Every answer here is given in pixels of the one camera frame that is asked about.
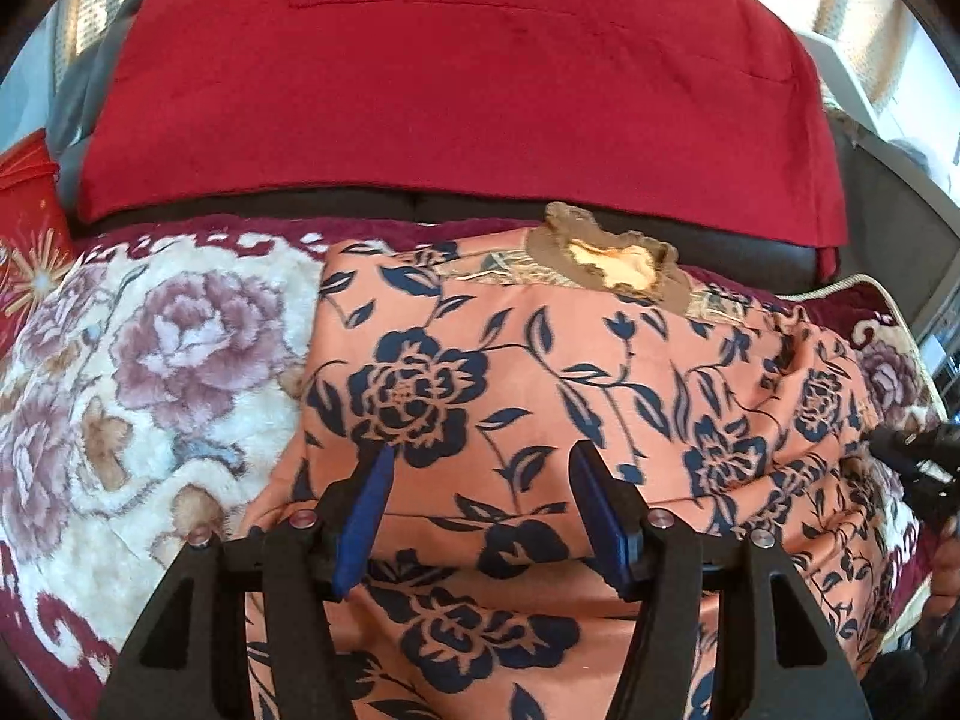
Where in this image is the white furniture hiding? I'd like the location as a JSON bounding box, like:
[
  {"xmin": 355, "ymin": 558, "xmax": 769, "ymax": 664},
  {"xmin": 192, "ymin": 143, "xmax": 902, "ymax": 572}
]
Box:
[{"xmin": 795, "ymin": 30, "xmax": 960, "ymax": 188}]

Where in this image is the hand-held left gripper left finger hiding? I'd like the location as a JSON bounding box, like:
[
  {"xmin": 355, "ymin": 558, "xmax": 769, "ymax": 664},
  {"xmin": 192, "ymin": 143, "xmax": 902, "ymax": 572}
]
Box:
[{"xmin": 97, "ymin": 446, "xmax": 396, "ymax": 720}]

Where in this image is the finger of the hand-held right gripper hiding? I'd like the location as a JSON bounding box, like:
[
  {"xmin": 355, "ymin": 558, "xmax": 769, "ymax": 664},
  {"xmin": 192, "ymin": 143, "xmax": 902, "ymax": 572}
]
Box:
[
  {"xmin": 870, "ymin": 424, "xmax": 960, "ymax": 477},
  {"xmin": 904, "ymin": 465, "xmax": 960, "ymax": 533}
]

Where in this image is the cream patterned curtain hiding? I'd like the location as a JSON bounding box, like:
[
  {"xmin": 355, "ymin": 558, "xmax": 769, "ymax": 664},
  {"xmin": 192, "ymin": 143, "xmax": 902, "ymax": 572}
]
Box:
[
  {"xmin": 750, "ymin": 0, "xmax": 916, "ymax": 106},
  {"xmin": 56, "ymin": 0, "xmax": 166, "ymax": 68}
]

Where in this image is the dark leather sofa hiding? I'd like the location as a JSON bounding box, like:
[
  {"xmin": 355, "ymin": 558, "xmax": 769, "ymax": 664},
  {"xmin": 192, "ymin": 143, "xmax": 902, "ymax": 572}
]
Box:
[{"xmin": 45, "ymin": 0, "xmax": 960, "ymax": 361}]

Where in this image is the floral plush blanket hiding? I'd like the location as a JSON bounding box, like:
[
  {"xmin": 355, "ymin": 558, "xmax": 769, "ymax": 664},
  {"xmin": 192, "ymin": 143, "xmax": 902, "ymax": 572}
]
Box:
[{"xmin": 0, "ymin": 214, "xmax": 953, "ymax": 720}]

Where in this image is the red cloth cover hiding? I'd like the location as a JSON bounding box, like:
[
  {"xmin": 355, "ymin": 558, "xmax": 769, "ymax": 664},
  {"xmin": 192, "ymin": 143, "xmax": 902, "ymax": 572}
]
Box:
[{"xmin": 75, "ymin": 0, "xmax": 845, "ymax": 282}]

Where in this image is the orange floral garment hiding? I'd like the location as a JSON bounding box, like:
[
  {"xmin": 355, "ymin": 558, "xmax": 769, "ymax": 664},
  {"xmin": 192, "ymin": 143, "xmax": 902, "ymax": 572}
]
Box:
[{"xmin": 244, "ymin": 202, "xmax": 920, "ymax": 720}]

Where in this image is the red printed bag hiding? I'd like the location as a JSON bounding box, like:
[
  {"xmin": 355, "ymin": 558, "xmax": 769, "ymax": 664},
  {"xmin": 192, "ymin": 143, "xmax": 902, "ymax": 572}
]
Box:
[{"xmin": 0, "ymin": 127, "xmax": 76, "ymax": 316}]

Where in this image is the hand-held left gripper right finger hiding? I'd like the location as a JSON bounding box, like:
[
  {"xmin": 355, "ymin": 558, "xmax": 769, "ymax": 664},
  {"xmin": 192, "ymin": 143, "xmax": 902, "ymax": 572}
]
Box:
[{"xmin": 568, "ymin": 439, "xmax": 875, "ymax": 720}]

